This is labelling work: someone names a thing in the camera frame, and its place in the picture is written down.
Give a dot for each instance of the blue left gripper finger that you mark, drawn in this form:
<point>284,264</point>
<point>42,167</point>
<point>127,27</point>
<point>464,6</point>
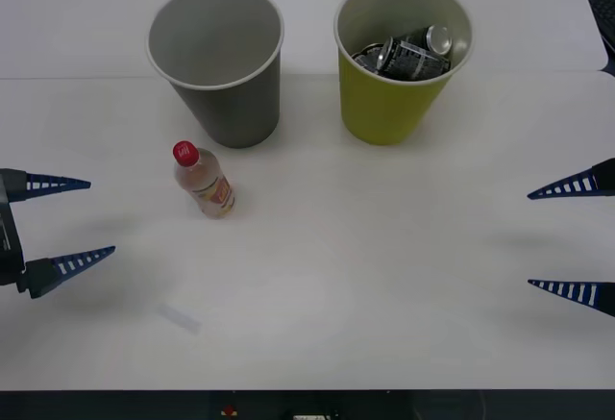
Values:
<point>53,273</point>
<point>43,183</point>

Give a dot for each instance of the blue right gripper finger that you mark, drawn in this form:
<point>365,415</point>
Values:
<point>588,182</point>
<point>586,292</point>

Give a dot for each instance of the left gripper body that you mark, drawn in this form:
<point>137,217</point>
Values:
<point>8,242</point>

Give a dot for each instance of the clear bottle with red cap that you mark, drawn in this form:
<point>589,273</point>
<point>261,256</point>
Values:
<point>211,189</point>

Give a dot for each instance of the grey plastic bin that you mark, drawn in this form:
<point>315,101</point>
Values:
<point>226,107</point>

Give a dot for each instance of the black can with white print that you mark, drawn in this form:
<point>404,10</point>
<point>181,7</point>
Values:
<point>413,62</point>

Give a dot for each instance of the black can with silver top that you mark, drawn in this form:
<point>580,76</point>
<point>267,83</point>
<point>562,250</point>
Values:
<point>430,39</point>

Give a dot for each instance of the yellow-green plastic bin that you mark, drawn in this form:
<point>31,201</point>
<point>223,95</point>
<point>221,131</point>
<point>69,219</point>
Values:
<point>379,107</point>

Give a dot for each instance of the red round button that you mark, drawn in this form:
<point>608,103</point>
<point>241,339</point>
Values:
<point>229,411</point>

